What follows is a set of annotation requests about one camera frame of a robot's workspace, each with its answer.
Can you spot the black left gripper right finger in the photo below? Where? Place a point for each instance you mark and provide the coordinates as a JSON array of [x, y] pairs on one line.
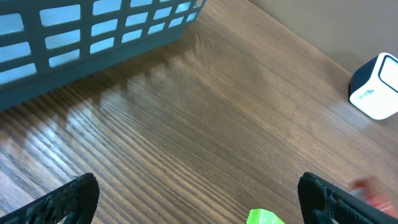
[[323, 202]]

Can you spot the dark grey plastic basket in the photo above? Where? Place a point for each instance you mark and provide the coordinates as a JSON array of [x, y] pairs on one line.
[[46, 44]]

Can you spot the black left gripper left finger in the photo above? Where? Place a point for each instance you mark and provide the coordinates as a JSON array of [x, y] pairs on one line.
[[74, 202]]

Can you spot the small red white packet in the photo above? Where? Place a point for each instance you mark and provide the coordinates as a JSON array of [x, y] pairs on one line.
[[369, 190]]

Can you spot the white barcode scanner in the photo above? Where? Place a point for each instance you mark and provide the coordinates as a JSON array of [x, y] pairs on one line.
[[373, 87]]

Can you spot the green Haribo candy bag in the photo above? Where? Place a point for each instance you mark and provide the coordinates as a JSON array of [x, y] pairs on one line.
[[262, 216]]

